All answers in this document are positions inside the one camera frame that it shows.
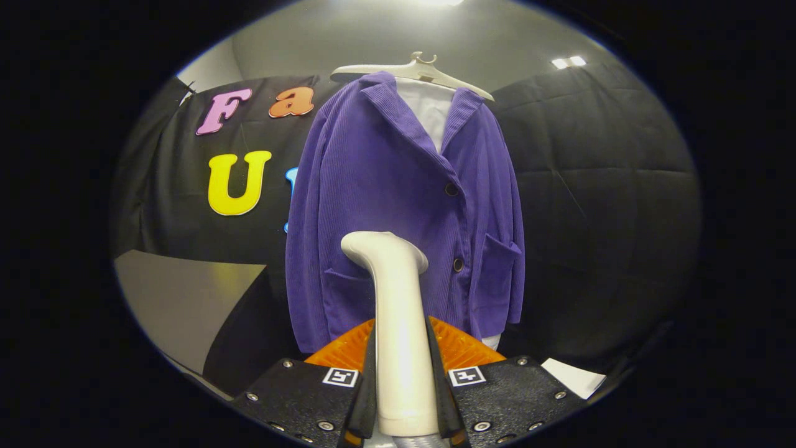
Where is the white garment steamer with hose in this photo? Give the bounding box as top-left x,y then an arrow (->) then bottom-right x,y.
340,230 -> 448,448

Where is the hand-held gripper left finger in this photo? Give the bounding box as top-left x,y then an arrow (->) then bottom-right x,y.
230,317 -> 379,448

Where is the black backdrop cloth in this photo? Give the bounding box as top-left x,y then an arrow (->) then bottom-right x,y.
112,59 -> 703,374

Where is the grey cabinet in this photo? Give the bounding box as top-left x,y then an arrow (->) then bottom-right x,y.
114,249 -> 299,396

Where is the purple corduroy jacket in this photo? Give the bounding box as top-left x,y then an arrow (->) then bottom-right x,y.
285,70 -> 526,354

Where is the white flat sheet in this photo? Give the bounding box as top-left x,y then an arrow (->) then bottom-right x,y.
540,357 -> 607,400

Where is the white shirt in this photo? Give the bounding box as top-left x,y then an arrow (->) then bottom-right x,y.
395,78 -> 503,350

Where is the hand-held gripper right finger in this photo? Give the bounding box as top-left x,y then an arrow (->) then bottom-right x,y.
425,315 -> 588,448

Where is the white plastic clothes hanger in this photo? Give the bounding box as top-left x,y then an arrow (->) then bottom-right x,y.
330,52 -> 496,102

